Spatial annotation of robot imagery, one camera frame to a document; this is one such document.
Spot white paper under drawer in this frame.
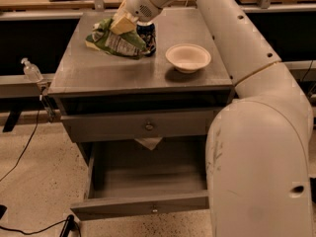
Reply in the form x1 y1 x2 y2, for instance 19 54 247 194
135 137 162 150

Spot green jalapeno chip bag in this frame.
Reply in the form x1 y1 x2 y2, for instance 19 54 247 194
85 18 149 59

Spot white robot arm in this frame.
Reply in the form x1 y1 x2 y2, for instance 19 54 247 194
114 0 314 237

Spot grey open middle drawer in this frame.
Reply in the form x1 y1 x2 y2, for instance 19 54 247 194
71 137 208 221

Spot left hand sanitizer bottle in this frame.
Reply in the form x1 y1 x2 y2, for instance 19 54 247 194
21 57 43 83

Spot grey drawer cabinet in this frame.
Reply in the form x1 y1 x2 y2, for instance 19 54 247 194
49 8 234 158

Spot blue soda can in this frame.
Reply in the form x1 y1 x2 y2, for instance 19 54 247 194
136 22 156 56

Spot black floor cable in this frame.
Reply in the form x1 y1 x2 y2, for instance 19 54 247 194
0 109 41 183

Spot white paper bowl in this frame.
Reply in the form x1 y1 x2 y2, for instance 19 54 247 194
165 43 211 74

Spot grey top drawer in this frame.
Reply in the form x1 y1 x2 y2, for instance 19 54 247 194
61 109 217 142

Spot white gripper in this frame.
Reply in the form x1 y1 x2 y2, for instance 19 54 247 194
110 0 176 35

